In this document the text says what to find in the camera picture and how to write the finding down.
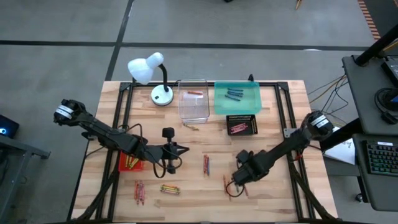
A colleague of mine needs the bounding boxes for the black loose cable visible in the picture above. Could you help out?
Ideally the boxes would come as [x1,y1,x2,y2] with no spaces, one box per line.
[307,73,349,116]

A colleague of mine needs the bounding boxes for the black floor mat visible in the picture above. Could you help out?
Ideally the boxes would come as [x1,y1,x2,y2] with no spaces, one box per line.
[363,0,398,35]

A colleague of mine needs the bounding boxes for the black aluminium table frame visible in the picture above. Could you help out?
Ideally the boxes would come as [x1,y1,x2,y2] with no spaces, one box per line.
[70,80,340,224]

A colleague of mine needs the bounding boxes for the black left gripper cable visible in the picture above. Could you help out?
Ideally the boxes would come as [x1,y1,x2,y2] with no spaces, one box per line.
[119,123,183,179]

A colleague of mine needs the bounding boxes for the black laptop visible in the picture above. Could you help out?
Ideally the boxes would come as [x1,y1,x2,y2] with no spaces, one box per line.
[381,55,398,88]

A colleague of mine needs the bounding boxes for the white paper sheet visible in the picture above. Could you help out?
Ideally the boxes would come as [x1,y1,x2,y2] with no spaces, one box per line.
[322,126,357,166]

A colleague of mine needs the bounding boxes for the black coiled cable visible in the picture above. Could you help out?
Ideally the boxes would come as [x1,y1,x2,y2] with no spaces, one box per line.
[374,87,398,125]

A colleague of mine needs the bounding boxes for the yellow cable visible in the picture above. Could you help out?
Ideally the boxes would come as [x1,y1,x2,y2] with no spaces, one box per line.
[309,76,348,104]

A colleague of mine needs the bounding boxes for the black support beam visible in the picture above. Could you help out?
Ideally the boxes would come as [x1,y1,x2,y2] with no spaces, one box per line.
[319,119,364,152]

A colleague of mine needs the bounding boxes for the black mesh basket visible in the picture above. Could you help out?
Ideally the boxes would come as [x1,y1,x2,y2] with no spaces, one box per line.
[226,114,259,136]

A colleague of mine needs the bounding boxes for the black box with blue light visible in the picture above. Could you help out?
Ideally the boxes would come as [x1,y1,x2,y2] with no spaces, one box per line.
[0,114,20,139]

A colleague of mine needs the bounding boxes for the red plastic basket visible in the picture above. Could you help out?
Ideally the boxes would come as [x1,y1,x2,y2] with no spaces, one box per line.
[118,151,145,172]

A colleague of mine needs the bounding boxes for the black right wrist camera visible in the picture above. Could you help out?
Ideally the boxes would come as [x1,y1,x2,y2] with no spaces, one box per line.
[236,149,250,163]

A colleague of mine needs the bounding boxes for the teal plastic bin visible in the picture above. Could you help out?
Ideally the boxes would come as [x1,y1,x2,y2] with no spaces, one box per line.
[213,80,262,115]

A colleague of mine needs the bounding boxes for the grey side table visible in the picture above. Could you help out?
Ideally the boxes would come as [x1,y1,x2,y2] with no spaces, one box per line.
[0,134,51,224]

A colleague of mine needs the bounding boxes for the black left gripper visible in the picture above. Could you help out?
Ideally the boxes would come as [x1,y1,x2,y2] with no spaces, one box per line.
[154,141,190,175]

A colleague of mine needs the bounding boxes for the backlit keyboard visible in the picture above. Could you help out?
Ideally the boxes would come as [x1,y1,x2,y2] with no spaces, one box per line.
[366,140,398,177]

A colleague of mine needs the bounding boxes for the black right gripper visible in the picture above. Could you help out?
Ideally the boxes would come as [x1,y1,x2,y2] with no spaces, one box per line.
[233,155,265,192]

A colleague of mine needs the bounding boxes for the clear plastic bin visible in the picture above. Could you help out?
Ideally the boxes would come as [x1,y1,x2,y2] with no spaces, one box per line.
[177,79,211,125]

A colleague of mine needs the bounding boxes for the grey computer desk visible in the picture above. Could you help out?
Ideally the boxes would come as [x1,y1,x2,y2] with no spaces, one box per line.
[341,54,398,137]

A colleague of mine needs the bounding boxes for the grey desk extension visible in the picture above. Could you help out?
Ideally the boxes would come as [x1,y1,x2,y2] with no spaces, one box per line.
[353,133,398,212]

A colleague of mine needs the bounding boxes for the black pole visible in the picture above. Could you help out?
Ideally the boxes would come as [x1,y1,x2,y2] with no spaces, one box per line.
[354,24,398,67]

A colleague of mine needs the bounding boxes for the white desk lamp black neck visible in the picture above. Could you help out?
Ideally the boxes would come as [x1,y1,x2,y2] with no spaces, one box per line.
[127,52,175,107]

